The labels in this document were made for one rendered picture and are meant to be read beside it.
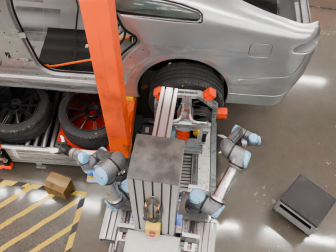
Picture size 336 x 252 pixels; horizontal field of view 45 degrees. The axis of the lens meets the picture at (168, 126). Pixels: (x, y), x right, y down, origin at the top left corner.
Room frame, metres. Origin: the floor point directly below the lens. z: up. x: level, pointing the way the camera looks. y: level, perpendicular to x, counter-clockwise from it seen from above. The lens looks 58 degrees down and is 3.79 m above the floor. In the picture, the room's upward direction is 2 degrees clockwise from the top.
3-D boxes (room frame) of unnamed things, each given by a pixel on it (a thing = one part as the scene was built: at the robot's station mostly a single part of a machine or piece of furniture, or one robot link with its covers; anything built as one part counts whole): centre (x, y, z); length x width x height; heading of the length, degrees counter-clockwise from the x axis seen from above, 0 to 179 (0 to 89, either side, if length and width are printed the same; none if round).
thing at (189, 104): (1.85, -0.24, 1.03); 0.19 x 0.18 x 0.11; 178
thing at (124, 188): (1.18, 0.27, 0.98); 0.13 x 0.12 x 0.14; 138
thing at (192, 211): (1.13, -0.23, 0.87); 0.15 x 0.15 x 0.10
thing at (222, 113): (1.97, -0.46, 0.85); 0.09 x 0.08 x 0.07; 88
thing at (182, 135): (2.02, -0.15, 0.48); 0.16 x 0.12 x 0.17; 178
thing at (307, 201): (1.42, -1.30, 0.17); 0.43 x 0.36 x 0.34; 50
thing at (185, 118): (1.91, -0.14, 0.85); 0.21 x 0.14 x 0.14; 178
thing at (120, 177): (1.53, 0.45, 0.51); 0.20 x 0.14 x 0.13; 97
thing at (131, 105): (2.08, 0.40, 0.69); 0.52 x 0.17 x 0.35; 178
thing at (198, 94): (1.98, -0.15, 0.85); 0.54 x 0.07 x 0.54; 88
